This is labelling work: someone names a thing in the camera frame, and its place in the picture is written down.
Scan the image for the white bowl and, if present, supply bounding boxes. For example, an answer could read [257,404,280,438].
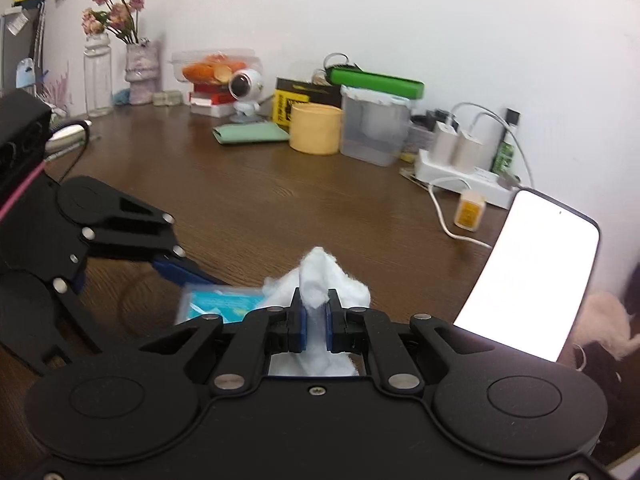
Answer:
[46,125,85,152]

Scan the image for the clear snack clamshell box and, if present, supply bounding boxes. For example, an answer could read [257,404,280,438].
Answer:
[169,49,262,84]

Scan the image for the green cylindrical case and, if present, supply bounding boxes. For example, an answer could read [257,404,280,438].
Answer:
[326,66,424,101]

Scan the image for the yellow round cup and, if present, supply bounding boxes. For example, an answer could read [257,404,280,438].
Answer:
[288,103,343,156]

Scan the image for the white charger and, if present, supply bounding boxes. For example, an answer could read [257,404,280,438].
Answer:
[428,122,458,166]
[451,130,483,174]

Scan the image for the pink textured vase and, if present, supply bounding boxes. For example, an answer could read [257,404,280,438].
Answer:
[125,41,160,105]

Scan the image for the white cotton wad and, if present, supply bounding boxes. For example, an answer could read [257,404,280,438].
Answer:
[258,247,371,377]

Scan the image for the red white boxes stack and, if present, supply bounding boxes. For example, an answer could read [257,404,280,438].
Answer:
[188,84,235,118]

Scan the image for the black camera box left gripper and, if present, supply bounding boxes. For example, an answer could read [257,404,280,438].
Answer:
[0,89,52,205]

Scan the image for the black yellow Yunmo box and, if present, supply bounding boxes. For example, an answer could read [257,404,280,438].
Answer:
[271,78,342,128]

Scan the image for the clear dental floss pick box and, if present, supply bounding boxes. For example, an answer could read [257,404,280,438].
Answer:
[176,284,265,324]

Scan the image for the green folded cloth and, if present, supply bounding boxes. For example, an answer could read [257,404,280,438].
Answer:
[213,122,290,145]

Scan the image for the smartphone with white screen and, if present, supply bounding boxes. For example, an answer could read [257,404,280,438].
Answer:
[454,188,600,362]

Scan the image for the white charging cable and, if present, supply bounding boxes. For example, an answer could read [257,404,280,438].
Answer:
[428,101,535,252]

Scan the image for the white charger right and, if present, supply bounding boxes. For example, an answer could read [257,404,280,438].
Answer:
[451,130,483,174]

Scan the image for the clear plastic storage container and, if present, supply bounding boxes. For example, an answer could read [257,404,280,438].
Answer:
[340,86,412,167]

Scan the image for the small grey green block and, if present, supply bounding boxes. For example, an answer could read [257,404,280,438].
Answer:
[152,90,184,106]

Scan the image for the pink dried flowers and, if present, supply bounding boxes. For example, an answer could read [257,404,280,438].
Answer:
[81,0,145,44]

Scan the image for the white astronaut figurine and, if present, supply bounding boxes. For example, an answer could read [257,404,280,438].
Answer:
[228,68,262,124]

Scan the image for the yellow white plug adapter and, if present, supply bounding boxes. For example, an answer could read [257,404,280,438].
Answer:
[454,190,486,232]

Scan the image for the white charger left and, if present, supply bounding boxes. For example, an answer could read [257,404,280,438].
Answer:
[428,122,458,166]

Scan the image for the clear glass bottle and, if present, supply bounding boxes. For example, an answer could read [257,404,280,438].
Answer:
[84,32,113,117]

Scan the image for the white power strip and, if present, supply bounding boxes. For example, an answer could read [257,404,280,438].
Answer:
[414,150,518,210]

